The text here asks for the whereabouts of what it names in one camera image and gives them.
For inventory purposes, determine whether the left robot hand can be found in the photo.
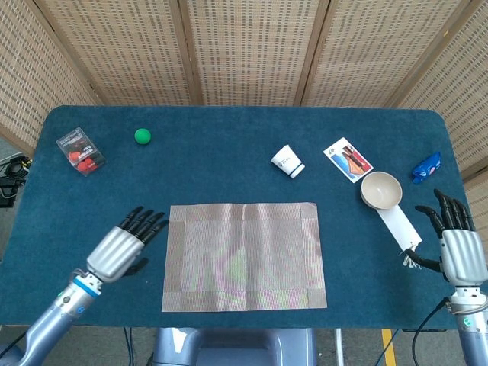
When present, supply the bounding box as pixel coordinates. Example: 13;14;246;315
85;206;170;284

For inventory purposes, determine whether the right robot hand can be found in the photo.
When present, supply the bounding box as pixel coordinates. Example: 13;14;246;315
406;188;488;287

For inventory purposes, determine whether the beige bowl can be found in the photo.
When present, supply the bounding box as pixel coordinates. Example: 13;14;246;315
360;171;403;211

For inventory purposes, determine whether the brown woven placemat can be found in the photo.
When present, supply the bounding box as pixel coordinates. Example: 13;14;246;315
161;201;329;313

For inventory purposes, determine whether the white bookmark with tassel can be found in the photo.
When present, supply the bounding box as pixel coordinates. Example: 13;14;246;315
375;204;424;270

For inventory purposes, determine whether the blue snack packet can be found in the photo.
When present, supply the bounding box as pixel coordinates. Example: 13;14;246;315
410;152;442;185

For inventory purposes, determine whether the clear box of earplugs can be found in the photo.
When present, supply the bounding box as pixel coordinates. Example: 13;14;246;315
55;127;108;178

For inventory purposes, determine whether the yellow floor tape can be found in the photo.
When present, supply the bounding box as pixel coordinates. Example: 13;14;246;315
380;329;396;366

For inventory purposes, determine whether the green ball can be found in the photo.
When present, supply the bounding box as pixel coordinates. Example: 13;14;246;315
133;127;153;146

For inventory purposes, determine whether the black floor box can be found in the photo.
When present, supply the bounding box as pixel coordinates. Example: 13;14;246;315
0;178;18;209

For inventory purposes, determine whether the blue carpet table cover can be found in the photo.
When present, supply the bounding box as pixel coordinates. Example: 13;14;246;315
0;105;480;331

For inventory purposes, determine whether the illustrated picture card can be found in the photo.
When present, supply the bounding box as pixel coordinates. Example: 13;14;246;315
323;136;374;185

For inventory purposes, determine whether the blue-grey robot torso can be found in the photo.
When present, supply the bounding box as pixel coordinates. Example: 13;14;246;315
150;327;317;366

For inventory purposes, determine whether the white table leg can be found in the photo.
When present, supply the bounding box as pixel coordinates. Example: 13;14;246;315
333;329;345;366

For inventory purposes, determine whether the white paper cup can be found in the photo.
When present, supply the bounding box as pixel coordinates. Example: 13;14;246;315
271;143;306;179

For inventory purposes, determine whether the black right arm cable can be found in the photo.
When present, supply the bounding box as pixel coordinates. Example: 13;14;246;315
413;299;451;366

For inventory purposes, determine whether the blue cable under table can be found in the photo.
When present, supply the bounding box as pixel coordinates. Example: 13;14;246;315
122;327;134;366

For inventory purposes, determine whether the black floor cable bundle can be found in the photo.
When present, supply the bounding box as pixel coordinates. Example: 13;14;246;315
0;152;34;180

